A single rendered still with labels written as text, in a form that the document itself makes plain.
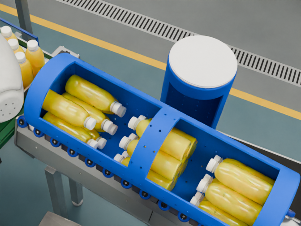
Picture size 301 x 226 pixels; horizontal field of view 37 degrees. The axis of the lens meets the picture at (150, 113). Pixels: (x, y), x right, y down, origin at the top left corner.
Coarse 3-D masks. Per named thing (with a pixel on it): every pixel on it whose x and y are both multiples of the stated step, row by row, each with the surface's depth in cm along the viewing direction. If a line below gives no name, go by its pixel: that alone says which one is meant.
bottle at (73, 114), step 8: (48, 96) 149; (56, 96) 150; (48, 104) 149; (56, 104) 148; (64, 104) 148; (72, 104) 149; (56, 112) 149; (64, 112) 148; (72, 112) 147; (80, 112) 147; (64, 120) 149; (72, 120) 147; (80, 120) 147
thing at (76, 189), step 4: (72, 180) 224; (72, 184) 228; (76, 184) 226; (72, 188) 233; (76, 188) 230; (80, 188) 235; (72, 192) 237; (76, 192) 234; (80, 192) 239; (72, 196) 242; (76, 196) 238; (80, 196) 242; (72, 200) 246; (76, 200) 243; (80, 200) 246; (76, 204) 249; (80, 204) 249
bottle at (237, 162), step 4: (220, 160) 144; (224, 160) 144; (228, 160) 143; (232, 160) 143; (236, 160) 144; (236, 164) 142; (240, 164) 142; (244, 164) 143; (244, 168) 141; (248, 168) 141; (252, 168) 143; (252, 172) 140; (256, 172) 141; (260, 176) 140; (264, 176) 141; (268, 180) 139; (272, 180) 140; (272, 184) 139
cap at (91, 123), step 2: (90, 118) 148; (92, 118) 148; (88, 120) 147; (90, 120) 147; (92, 120) 147; (94, 120) 148; (88, 122) 147; (90, 122) 147; (92, 122) 147; (94, 122) 148; (86, 124) 147; (88, 124) 147; (90, 124) 147; (92, 124) 148; (94, 124) 149; (86, 126) 148; (88, 126) 147; (90, 126) 147; (92, 126) 149; (94, 126) 150; (88, 128) 148; (90, 128) 148; (92, 128) 149
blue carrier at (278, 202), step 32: (64, 64) 147; (32, 96) 144; (128, 96) 161; (128, 128) 165; (160, 128) 136; (192, 128) 154; (96, 160) 145; (192, 160) 159; (256, 160) 148; (160, 192) 137; (192, 192) 155; (288, 192) 127; (224, 224) 131; (256, 224) 127
